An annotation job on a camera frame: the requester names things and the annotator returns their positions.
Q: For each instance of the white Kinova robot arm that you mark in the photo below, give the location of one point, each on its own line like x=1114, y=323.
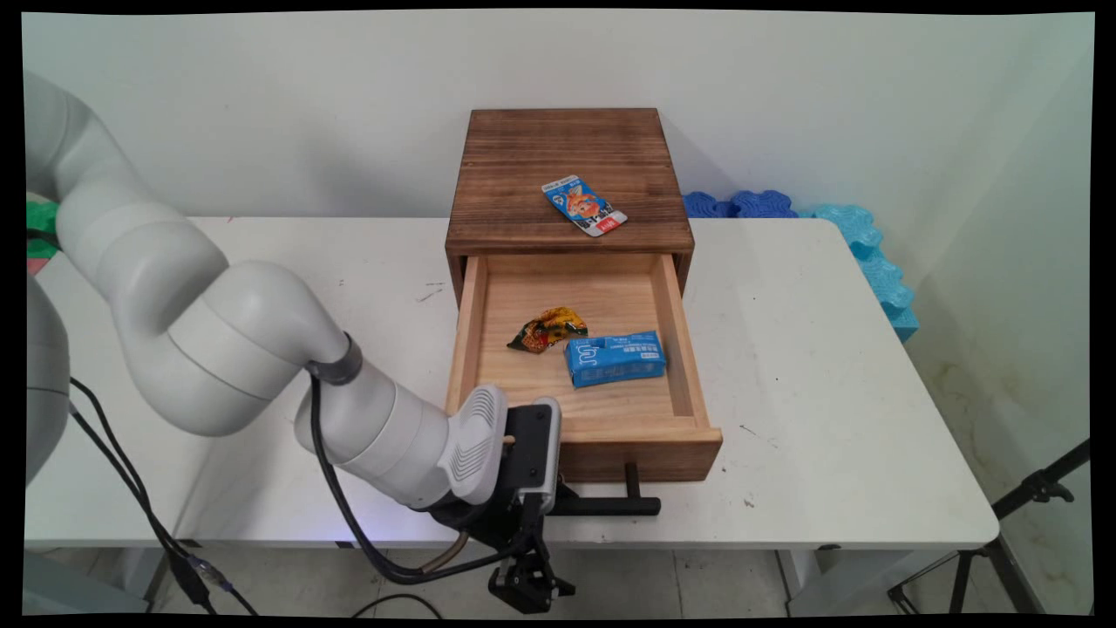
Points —
x=218, y=340

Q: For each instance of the dark blue foam mat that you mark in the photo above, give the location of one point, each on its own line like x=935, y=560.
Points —
x=708, y=206
x=764, y=203

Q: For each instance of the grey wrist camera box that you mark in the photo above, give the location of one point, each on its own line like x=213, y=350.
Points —
x=539, y=453

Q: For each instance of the white table leg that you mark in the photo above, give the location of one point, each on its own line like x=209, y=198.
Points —
x=798, y=576

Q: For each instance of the black tripod stand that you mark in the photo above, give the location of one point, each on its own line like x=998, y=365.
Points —
x=1003, y=523

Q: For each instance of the light blue foam mat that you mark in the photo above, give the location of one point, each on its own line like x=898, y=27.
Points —
x=876, y=262

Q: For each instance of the green foam mat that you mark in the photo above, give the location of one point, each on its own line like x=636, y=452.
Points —
x=39, y=218

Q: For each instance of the yellow orange snack wrapper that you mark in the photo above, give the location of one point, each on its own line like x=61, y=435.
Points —
x=547, y=328

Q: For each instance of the blue tissue pack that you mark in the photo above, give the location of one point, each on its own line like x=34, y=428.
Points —
x=615, y=358

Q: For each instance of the pink foam mat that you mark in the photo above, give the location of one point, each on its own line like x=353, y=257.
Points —
x=33, y=265

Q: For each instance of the blue snack packet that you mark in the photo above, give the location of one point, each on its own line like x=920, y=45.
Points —
x=582, y=205

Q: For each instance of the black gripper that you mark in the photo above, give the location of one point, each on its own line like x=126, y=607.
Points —
x=497, y=523

